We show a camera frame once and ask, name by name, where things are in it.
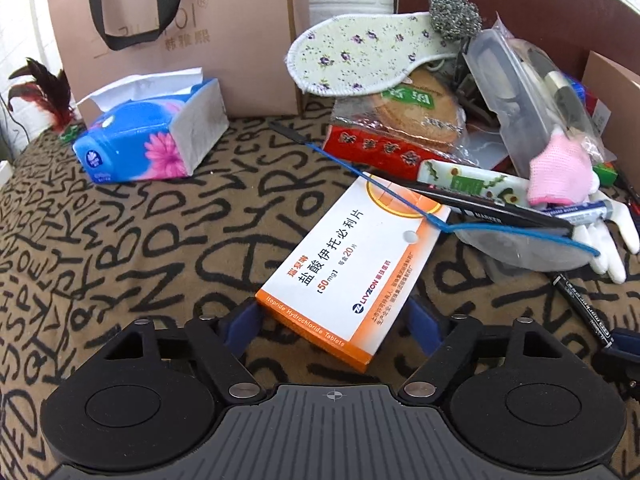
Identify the letter printed brown blanket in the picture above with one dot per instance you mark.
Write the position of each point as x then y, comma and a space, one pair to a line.
125, 260

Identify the white glove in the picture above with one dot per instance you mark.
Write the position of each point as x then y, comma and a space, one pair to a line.
610, 250

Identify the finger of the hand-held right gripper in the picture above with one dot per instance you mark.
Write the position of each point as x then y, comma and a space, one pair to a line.
625, 339

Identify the clear plastic case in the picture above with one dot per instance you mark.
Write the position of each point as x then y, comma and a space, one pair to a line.
500, 80

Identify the blue green gum packet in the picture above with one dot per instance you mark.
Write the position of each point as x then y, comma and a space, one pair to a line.
579, 92

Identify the pink knitted mask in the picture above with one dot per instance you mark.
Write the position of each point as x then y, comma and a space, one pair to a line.
560, 170

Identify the black marker pen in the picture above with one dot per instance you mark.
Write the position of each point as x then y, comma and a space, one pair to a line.
500, 210

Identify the red printed packet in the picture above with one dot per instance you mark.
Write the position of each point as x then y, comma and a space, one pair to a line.
370, 150

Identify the brown paper shopping bag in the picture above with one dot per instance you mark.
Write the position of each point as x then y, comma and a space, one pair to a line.
225, 35

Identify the orange white medicine box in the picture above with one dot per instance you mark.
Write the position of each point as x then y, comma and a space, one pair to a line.
340, 260

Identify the steel wool scrubber ball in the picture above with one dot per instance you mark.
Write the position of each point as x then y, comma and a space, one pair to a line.
455, 12

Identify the blue floral tissue pack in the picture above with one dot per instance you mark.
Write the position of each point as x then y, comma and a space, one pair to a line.
130, 135

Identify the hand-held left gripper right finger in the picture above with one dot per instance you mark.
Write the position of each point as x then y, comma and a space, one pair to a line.
425, 322

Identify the dark brown wooden board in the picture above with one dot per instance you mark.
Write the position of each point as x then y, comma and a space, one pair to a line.
525, 0

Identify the avocado print pencil case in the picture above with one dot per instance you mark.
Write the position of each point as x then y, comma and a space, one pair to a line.
465, 180

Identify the round biscuit packet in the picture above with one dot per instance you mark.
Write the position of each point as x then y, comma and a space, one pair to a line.
415, 115

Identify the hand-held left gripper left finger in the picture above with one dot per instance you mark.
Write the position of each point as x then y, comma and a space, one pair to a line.
240, 332

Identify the brown cardboard box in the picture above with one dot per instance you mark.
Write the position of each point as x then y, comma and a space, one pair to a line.
615, 80

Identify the makeup brush in clear bag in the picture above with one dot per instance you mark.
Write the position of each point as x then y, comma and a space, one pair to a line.
565, 95

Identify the red black feather shuttlecock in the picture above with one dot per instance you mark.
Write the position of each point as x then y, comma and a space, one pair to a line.
45, 90

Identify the small green box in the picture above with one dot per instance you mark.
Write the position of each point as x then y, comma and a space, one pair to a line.
606, 172

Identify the clear tube pen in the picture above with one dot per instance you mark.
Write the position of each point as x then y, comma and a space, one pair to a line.
585, 211

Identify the white plastic object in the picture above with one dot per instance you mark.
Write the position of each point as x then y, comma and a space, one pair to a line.
4, 172

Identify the floral fabric insole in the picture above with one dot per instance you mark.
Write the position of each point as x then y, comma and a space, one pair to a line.
350, 55

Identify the thin black pen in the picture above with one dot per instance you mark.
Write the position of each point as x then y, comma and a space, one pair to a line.
585, 310

